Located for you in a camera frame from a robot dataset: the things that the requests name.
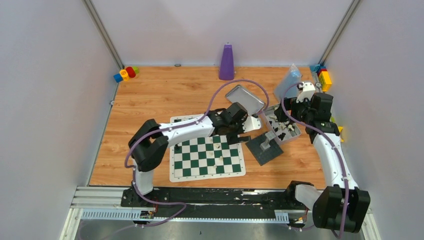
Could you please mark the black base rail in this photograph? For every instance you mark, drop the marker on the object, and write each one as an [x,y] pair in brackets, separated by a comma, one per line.
[214,203]

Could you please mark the purple cone bottle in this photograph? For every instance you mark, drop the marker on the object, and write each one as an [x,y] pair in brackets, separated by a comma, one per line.
[227,68]

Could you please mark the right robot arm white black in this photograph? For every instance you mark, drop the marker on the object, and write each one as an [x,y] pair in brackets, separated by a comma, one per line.
[342,205]

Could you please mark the grey lego baseplate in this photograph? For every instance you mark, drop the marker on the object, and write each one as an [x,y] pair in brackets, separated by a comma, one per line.
[263,157]

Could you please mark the colourful block stack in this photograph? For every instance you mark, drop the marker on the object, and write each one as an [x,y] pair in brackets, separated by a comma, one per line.
[323,76]
[126,74]

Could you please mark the colourful block stack left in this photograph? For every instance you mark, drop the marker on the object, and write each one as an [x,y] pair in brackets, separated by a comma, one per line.
[126,74]

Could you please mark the grey lego post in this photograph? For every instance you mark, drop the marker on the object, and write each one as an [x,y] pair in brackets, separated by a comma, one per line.
[266,143]

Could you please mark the metal tin lid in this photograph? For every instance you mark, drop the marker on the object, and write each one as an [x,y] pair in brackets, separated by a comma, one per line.
[239,94]

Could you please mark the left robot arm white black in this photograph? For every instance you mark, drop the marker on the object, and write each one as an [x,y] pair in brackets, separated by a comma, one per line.
[148,145]

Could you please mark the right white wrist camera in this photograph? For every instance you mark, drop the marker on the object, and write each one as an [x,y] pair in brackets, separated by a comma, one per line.
[306,91]

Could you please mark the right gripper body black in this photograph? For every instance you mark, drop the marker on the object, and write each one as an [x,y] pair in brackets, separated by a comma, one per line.
[301,110]

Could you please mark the green white chess mat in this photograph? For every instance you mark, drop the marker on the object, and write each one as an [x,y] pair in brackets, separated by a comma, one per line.
[198,155]

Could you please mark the metal tin box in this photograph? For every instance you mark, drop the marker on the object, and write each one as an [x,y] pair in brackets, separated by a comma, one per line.
[285,131]

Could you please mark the yellow curved block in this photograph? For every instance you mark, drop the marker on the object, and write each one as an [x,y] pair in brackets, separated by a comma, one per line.
[340,129]

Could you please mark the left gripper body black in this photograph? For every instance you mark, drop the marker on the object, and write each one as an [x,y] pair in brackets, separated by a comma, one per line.
[234,133]

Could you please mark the colourful block stack right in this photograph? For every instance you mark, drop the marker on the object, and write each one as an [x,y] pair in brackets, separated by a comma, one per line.
[323,76]

